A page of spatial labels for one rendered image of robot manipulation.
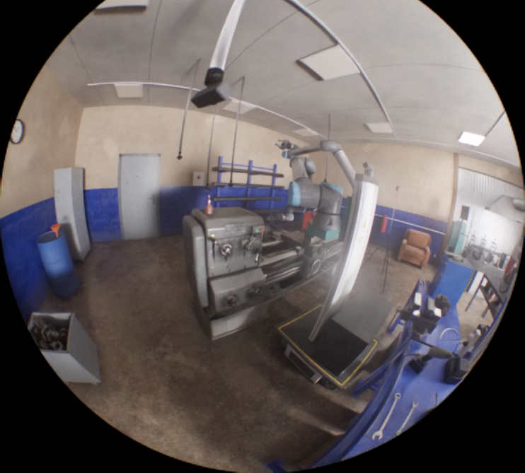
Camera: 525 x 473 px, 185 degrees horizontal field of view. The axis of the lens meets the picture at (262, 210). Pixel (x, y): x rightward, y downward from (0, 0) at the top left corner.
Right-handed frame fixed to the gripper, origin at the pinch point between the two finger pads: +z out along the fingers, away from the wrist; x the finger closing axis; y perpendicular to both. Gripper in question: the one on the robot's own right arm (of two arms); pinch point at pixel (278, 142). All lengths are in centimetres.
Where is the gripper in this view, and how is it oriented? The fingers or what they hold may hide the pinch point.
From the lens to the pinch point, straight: 191.9
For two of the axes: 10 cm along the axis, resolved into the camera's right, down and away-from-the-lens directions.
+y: 3.2, 8.7, -3.6
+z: -8.0, 0.5, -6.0
